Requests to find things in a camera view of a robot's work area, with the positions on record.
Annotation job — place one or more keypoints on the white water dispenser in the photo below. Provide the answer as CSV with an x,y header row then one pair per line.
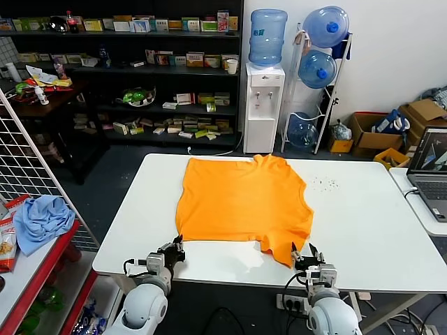
x,y
260,122

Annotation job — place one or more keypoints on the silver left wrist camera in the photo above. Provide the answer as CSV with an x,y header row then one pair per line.
x,y
154,262

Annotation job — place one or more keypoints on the scattered dark crumbs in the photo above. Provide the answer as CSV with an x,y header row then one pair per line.
x,y
326,183

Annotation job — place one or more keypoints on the small green box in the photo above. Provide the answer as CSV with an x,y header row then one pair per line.
x,y
211,107

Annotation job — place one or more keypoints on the white blue medicine box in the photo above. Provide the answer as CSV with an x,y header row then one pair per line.
x,y
139,26

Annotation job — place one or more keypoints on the open cardboard box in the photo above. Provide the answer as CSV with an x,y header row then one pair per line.
x,y
377,141

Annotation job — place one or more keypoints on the tall pink box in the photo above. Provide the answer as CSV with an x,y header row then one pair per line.
x,y
223,21

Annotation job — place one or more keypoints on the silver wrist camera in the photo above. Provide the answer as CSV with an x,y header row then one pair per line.
x,y
154,262
323,275

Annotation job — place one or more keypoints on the shiny dark round bowl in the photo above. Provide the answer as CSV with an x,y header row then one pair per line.
x,y
58,24

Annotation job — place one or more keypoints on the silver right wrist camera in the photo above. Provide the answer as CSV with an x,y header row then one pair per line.
x,y
323,275

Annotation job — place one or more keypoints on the open white box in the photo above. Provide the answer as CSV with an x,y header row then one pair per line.
x,y
89,61

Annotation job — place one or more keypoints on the yellow plastic bin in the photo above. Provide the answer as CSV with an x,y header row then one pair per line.
x,y
386,155

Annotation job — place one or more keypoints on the grey laptop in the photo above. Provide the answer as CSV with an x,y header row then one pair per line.
x,y
429,188

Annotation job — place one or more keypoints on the white paper cup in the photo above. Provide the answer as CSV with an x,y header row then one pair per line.
x,y
232,67

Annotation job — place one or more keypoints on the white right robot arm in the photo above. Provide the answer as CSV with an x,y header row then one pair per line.
x,y
331,314

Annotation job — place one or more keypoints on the clear plastic bag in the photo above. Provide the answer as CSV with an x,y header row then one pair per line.
x,y
341,130

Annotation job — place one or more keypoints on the orange white snack bag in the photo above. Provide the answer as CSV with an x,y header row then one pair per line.
x,y
7,247

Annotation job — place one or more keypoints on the green plastic bottle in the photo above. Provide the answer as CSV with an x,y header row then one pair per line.
x,y
52,301

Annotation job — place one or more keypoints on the yellow snack packet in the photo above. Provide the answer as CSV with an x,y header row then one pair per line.
x,y
61,82

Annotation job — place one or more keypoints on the black shelving unit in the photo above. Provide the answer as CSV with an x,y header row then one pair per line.
x,y
157,71

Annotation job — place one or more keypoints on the white power strip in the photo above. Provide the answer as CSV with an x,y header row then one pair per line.
x,y
290,301

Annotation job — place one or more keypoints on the dark wooden table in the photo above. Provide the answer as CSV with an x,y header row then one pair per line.
x,y
52,104

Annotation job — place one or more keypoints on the large white table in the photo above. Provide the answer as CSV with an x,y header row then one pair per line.
x,y
349,227

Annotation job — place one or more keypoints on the blue bag white rolls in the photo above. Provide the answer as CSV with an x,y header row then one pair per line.
x,y
387,122

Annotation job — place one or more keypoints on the light blue crumpled cloth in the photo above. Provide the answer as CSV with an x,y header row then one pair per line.
x,y
42,216

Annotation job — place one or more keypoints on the beige rag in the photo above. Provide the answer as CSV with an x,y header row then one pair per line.
x,y
304,42

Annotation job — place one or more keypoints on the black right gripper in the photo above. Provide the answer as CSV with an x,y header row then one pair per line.
x,y
309,262

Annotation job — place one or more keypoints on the green yellow medicine box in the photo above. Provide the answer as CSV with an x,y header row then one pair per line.
x,y
206,98

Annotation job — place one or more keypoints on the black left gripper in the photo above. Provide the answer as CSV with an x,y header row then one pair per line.
x,y
172,256

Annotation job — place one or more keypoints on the black rounded object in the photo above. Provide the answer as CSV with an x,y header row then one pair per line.
x,y
223,322

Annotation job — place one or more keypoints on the white metal jug rack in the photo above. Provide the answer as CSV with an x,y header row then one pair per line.
x,y
323,127

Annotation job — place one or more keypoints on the bowl with green bags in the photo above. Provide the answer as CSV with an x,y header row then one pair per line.
x,y
136,97

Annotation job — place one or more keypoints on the dark blue bottle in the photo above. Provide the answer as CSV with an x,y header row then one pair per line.
x,y
104,57

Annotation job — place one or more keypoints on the blue denim cloth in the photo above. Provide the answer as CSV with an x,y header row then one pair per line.
x,y
436,94

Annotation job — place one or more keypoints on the closed cardboard box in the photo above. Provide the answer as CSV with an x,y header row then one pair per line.
x,y
426,111

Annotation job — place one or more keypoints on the blue water jug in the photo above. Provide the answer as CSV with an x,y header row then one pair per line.
x,y
316,70
267,38
303,132
323,26

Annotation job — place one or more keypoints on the small white side table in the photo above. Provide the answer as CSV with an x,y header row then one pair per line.
x,y
398,178

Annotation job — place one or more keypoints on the cola bottle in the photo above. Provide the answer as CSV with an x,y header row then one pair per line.
x,y
72,23

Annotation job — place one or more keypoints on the blue white packet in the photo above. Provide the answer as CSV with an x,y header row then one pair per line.
x,y
87,317

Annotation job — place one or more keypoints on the white thermos bottle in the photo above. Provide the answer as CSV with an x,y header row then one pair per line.
x,y
13,72

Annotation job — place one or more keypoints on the flat white box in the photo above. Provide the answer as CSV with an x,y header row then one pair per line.
x,y
169,105

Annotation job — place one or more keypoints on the white box red print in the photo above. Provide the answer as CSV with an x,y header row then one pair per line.
x,y
212,61

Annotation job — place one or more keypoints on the small yellow box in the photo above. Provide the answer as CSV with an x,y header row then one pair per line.
x,y
340,146

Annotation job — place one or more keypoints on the purple drink bottle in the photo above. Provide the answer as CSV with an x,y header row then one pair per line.
x,y
60,69

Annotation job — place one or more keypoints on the orange t-shirt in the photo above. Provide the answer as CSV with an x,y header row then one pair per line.
x,y
241,202

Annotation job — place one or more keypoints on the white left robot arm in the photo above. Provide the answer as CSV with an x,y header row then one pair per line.
x,y
143,303

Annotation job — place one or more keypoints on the yellow orange medicine box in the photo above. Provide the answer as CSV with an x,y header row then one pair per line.
x,y
195,60

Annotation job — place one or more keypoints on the dark blue rag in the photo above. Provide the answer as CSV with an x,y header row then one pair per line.
x,y
340,49

